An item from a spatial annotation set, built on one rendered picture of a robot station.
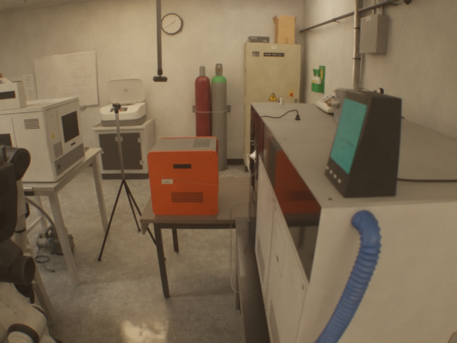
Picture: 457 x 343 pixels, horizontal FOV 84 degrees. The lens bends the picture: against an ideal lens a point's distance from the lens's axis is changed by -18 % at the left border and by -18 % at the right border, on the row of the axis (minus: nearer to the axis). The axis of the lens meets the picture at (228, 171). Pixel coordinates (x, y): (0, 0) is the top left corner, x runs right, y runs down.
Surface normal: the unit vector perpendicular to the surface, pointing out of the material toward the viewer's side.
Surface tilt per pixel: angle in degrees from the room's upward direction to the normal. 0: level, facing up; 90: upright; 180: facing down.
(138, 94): 105
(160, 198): 90
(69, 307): 0
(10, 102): 90
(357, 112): 80
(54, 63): 90
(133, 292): 0
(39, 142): 90
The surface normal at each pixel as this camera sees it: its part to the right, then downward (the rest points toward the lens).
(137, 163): 0.03, 0.34
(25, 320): 0.78, -0.62
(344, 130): -0.99, -0.15
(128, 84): 0.03, 0.58
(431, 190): 0.00, -0.94
